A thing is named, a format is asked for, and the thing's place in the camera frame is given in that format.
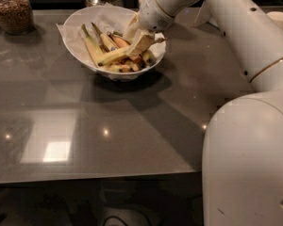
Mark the green-tipped right banana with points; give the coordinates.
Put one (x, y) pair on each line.
(148, 59)

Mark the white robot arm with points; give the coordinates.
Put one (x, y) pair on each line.
(242, 158)

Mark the orange ripe banana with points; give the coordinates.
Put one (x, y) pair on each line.
(120, 42)

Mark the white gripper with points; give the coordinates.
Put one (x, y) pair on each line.
(153, 13)

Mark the left yellow-green banana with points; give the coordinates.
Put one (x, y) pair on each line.
(93, 47)

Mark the white folded card stand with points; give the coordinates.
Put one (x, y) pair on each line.
(204, 16)

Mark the left glass jar of grains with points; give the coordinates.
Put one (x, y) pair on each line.
(16, 16)

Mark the white oval bowl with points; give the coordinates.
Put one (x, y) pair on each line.
(81, 22)

